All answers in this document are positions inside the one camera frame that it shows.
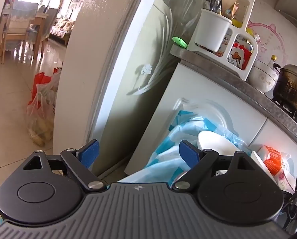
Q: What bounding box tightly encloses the blue checkered tablecloth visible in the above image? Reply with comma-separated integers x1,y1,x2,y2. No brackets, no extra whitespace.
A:
120,110,251,185

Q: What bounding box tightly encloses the red plastic bag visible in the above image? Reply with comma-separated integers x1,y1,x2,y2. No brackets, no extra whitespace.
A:
26,68,61,146

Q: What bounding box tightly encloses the orange tissue pack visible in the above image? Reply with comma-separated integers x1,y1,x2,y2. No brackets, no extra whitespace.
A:
258,146,292,181

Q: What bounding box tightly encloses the white floral bowl on counter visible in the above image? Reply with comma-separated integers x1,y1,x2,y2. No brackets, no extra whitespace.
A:
247,59,278,94

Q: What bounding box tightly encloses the brass steamer pot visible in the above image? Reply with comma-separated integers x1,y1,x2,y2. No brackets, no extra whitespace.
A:
272,63,297,120

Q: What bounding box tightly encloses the white condiment rack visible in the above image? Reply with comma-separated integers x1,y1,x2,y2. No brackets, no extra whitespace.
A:
187,0,258,80

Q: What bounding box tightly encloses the dark soy sauce bottle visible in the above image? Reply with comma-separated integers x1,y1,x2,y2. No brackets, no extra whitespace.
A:
268,55,277,69

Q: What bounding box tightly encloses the white utensil cup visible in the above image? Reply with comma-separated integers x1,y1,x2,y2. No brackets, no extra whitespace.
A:
193,9,232,52

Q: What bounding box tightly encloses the wooden dining chair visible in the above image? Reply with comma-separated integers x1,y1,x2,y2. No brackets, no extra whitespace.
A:
1,0,38,64

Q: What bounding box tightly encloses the white flower wall hook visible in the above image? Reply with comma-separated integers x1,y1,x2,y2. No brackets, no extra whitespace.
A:
140,64,152,75

